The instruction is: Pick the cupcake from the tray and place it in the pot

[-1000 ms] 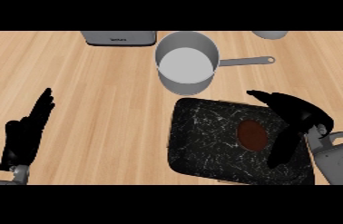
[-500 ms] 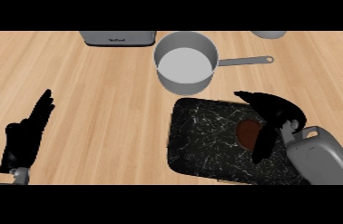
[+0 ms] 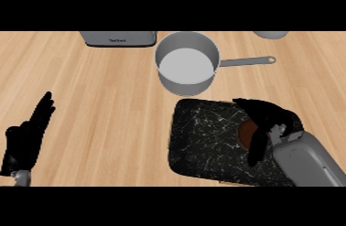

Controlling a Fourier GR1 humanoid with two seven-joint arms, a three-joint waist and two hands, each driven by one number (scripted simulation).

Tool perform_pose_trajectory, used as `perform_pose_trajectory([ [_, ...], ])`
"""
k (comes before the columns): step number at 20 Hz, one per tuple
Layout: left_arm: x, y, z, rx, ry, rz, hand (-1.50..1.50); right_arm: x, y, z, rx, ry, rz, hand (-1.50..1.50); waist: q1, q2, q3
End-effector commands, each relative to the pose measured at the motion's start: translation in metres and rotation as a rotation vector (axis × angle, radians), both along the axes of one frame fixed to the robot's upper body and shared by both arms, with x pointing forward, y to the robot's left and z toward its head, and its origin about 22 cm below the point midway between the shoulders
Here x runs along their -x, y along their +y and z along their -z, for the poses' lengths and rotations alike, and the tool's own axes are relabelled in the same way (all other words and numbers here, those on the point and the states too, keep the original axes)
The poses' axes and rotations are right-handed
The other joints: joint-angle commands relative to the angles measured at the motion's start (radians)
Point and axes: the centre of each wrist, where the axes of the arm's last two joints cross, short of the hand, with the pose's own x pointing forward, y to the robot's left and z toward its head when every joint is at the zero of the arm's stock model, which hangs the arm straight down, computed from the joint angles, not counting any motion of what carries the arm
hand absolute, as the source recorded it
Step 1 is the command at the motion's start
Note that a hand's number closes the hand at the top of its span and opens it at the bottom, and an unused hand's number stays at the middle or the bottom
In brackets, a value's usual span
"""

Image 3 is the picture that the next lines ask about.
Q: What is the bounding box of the grey appliance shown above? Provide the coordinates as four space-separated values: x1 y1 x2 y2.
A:
78 31 158 48

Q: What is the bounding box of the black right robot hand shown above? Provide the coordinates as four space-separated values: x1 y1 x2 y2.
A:
231 97 306 168

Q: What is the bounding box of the brown cupcake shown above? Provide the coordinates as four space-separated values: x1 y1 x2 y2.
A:
237 119 260 149

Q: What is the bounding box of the grey round container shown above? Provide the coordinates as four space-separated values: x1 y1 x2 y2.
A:
251 31 291 40

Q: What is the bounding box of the grey metal pot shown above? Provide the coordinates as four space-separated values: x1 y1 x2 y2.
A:
154 31 277 97

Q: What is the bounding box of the black speckled tray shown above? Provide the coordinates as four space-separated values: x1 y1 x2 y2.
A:
167 98 297 188

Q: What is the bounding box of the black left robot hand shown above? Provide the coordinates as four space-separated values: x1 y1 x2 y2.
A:
0 91 56 177

